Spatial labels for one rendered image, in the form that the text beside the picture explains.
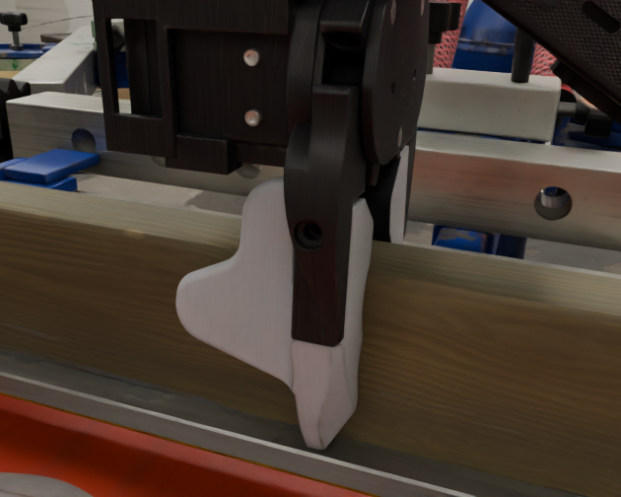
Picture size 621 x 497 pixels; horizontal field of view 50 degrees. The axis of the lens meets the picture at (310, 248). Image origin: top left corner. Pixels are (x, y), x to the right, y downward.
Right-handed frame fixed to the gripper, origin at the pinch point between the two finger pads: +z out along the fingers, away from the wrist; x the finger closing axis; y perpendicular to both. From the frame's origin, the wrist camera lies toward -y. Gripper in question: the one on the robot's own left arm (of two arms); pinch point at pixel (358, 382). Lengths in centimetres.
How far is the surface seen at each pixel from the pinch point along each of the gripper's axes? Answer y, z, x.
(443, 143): 1.0, -3.2, -23.7
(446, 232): 2.3, 9.4, -40.5
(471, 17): 7, -7, -80
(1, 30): 381, 35, -394
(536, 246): -10, 102, -281
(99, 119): 26.2, -2.9, -21.8
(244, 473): 4.4, 5.2, 0.4
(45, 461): 12.3, 5.1, 2.6
